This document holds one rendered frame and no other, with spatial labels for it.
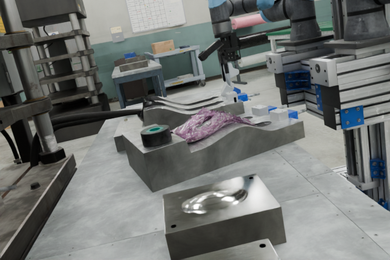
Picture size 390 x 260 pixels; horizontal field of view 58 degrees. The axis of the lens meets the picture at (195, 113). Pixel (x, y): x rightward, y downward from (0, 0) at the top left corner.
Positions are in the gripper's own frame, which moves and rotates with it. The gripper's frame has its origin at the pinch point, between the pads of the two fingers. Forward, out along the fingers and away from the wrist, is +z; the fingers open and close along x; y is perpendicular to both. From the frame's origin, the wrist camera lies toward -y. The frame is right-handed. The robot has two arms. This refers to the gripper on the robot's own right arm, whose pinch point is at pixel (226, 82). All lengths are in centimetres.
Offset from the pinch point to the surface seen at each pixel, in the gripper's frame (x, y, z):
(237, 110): -17.7, -1.0, 8.5
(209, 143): -54, -17, 7
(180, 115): -17.6, -22.4, 5.6
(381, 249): -100, 1, 14
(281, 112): -41.0, 8.1, 6.4
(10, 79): 3, -85, -19
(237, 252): -100, -21, 8
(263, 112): -30.6, 5.3, 7.8
